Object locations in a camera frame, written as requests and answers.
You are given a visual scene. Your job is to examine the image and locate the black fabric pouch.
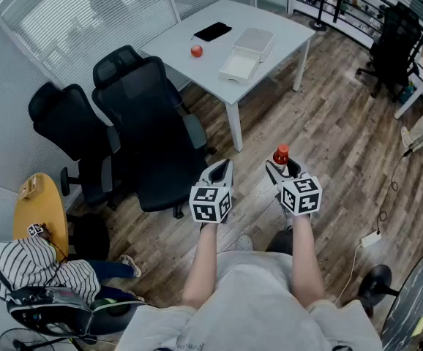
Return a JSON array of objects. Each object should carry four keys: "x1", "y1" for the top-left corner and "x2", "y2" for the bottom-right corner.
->
[{"x1": 190, "y1": 21, "x2": 233, "y2": 43}]

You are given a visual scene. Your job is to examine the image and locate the white box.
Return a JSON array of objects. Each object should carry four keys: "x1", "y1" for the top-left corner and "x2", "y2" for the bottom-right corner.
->
[{"x1": 217, "y1": 27, "x2": 275, "y2": 84}]

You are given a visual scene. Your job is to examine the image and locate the person's left forearm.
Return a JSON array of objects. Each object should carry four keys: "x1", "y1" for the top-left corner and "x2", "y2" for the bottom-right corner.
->
[{"x1": 181, "y1": 222, "x2": 220, "y2": 310}]

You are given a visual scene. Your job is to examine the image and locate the round wooden table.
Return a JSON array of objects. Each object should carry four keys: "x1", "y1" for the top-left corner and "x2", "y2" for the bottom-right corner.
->
[{"x1": 12, "y1": 173, "x2": 70, "y2": 260}]

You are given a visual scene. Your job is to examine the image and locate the black office chair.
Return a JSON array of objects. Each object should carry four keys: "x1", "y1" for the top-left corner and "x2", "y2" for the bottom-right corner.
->
[
  {"x1": 28, "y1": 82, "x2": 123, "y2": 211},
  {"x1": 356, "y1": 1, "x2": 423, "y2": 102},
  {"x1": 91, "y1": 45, "x2": 209, "y2": 219}
]

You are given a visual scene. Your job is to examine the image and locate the black pedestal base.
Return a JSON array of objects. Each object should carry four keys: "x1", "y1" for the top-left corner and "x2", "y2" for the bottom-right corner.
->
[{"x1": 356, "y1": 264, "x2": 400, "y2": 309}]

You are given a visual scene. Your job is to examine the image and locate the white power cable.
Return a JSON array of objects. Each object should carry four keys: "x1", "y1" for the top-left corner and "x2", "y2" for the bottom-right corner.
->
[{"x1": 334, "y1": 243, "x2": 364, "y2": 305}]

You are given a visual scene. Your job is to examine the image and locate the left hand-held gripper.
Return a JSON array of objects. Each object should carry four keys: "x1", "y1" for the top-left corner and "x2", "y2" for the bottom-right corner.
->
[{"x1": 189, "y1": 159, "x2": 235, "y2": 226}]

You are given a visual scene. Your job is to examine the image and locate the person's grey shirt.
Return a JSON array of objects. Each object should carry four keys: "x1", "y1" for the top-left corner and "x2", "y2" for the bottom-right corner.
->
[{"x1": 115, "y1": 250, "x2": 385, "y2": 351}]

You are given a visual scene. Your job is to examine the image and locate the person's black trousers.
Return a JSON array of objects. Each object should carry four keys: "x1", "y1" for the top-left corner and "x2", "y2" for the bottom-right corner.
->
[{"x1": 265, "y1": 228, "x2": 294, "y2": 254}]

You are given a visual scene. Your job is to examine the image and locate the black backpack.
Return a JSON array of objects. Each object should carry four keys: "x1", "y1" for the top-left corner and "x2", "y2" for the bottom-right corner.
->
[{"x1": 5, "y1": 285, "x2": 96, "y2": 339}]

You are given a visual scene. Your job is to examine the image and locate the black floor fan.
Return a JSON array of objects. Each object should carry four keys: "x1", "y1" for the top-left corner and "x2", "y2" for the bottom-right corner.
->
[{"x1": 0, "y1": 327, "x2": 57, "y2": 351}]

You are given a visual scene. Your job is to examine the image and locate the white power strip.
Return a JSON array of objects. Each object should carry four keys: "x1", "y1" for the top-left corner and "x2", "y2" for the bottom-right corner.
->
[{"x1": 359, "y1": 232, "x2": 383, "y2": 249}]

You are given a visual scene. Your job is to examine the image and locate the black floor cable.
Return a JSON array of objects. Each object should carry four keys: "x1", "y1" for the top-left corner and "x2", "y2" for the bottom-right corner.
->
[{"x1": 375, "y1": 148, "x2": 416, "y2": 235}]

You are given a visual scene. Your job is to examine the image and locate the black marbled round table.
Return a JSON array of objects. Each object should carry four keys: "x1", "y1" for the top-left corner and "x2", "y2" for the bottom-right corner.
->
[{"x1": 381, "y1": 246, "x2": 423, "y2": 351}]

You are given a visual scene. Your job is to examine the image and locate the red-capped bottle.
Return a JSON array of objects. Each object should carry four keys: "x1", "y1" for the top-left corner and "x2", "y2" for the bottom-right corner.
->
[{"x1": 272, "y1": 143, "x2": 292, "y2": 178}]

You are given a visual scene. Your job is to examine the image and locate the black stanchion post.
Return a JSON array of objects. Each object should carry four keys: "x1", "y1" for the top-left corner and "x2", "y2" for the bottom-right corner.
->
[{"x1": 307, "y1": 0, "x2": 330, "y2": 33}]

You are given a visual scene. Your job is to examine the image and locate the black round stool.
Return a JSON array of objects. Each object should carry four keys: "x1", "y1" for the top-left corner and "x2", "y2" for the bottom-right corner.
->
[{"x1": 67, "y1": 212, "x2": 111, "y2": 262}]

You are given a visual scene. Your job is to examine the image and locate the person's right forearm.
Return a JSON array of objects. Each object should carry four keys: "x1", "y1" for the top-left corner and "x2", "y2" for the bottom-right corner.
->
[{"x1": 289, "y1": 214, "x2": 326, "y2": 309}]

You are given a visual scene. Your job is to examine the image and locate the person's left white shoe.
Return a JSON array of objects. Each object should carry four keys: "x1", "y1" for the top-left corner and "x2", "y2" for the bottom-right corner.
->
[{"x1": 234, "y1": 233, "x2": 254, "y2": 252}]

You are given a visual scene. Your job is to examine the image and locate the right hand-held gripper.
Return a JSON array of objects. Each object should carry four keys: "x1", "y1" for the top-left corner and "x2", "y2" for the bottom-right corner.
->
[{"x1": 265, "y1": 159, "x2": 323, "y2": 219}]

